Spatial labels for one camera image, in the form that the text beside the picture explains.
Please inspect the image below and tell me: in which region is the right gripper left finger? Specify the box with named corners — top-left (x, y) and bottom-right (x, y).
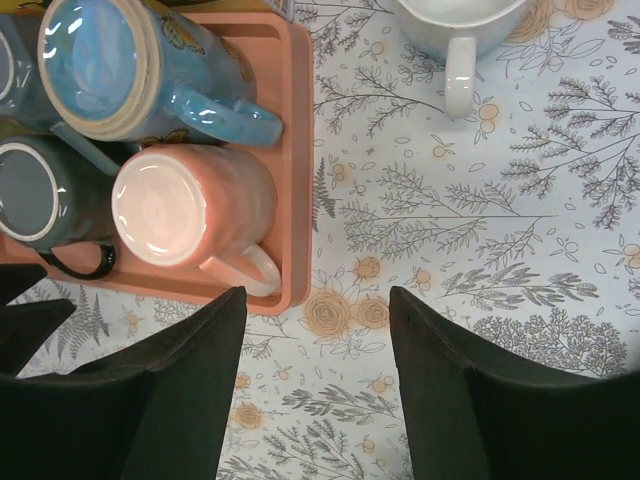
top-left (1, 287), bottom-right (247, 479)

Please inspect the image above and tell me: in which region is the white blue mug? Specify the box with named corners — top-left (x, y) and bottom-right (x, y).
top-left (394, 0), bottom-right (530, 119)

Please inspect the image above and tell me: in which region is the pink tray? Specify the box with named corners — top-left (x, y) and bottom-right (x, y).
top-left (0, 10), bottom-right (315, 316)

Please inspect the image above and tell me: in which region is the pink mug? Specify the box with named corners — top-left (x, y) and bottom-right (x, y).
top-left (111, 144), bottom-right (282, 297)

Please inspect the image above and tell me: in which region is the floral table mat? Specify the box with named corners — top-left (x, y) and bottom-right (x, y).
top-left (9, 0), bottom-right (640, 480)

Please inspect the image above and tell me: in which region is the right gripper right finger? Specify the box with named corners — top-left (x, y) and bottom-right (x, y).
top-left (389, 287), bottom-right (639, 479)

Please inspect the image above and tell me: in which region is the blue-grey mug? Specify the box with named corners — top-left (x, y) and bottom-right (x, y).
top-left (1, 14), bottom-right (121, 176)

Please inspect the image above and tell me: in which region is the blue floral mug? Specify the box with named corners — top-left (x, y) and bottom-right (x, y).
top-left (38, 1), bottom-right (283, 147)

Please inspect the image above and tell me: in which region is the dark grey mug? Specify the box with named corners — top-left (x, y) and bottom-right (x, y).
top-left (1, 135), bottom-right (117, 281)

